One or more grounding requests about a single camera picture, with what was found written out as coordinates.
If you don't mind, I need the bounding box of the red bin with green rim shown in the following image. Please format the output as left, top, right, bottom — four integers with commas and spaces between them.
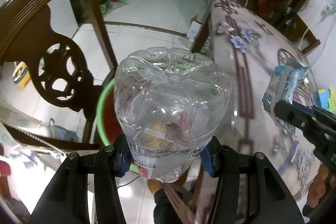
94, 80, 124, 176

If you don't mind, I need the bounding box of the right hand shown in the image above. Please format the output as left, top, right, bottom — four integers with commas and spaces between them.
306, 164, 335, 208

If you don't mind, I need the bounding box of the blue green toy block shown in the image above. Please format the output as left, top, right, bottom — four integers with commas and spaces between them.
317, 87, 336, 114

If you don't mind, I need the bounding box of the white charger with cable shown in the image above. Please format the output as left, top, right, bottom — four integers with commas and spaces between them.
299, 2, 335, 50

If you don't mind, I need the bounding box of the green kitchen trash bin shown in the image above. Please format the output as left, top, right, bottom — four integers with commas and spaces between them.
97, 0, 109, 15

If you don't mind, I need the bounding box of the yellow toy on floor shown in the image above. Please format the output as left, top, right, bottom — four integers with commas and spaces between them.
12, 61, 30, 88

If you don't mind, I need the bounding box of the wooden chair far side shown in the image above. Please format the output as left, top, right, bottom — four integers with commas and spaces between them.
276, 10, 321, 55

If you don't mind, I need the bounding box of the patterned tablecloth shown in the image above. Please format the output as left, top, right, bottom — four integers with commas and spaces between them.
205, 0, 320, 210

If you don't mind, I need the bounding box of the dark wooden carved chair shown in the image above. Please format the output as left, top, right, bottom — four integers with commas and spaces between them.
1, 0, 117, 151

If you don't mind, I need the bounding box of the blue white snack wrapper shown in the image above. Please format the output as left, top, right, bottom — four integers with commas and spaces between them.
262, 58, 309, 135

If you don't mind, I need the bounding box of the clear plastic water bottle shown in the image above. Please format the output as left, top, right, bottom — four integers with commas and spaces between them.
114, 47, 231, 182

